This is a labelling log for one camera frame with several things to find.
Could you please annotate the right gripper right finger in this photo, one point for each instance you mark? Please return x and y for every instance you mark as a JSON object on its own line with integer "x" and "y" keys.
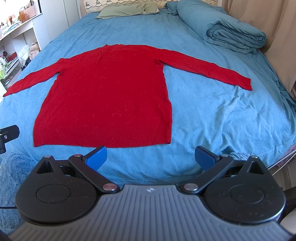
{"x": 214, "y": 167}

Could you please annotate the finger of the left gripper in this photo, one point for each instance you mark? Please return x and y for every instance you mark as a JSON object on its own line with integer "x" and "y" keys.
{"x": 6, "y": 135}

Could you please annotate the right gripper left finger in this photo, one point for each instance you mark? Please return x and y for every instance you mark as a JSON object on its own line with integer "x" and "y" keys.
{"x": 87, "y": 167}

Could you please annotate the red knit sweater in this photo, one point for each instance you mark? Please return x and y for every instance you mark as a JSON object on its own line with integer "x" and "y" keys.
{"x": 115, "y": 96}

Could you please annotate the blue fluffy rug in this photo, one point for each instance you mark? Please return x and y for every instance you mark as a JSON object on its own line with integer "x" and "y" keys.
{"x": 15, "y": 168}

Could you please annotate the white shelf unit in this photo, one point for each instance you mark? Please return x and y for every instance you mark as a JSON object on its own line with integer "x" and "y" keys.
{"x": 22, "y": 28}

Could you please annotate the white wardrobe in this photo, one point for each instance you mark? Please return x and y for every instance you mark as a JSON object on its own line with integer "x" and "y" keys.
{"x": 59, "y": 15}

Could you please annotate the folded blue duvet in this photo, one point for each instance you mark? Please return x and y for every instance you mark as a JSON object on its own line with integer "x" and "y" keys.
{"x": 216, "y": 27}

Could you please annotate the patterned cream headboard cloth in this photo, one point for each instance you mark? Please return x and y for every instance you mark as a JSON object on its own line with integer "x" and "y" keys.
{"x": 95, "y": 6}

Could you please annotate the green pillow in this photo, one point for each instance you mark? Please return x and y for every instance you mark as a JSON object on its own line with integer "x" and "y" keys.
{"x": 129, "y": 9}

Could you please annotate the beige curtain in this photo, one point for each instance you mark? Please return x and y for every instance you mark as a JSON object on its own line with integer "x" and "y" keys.
{"x": 277, "y": 20}

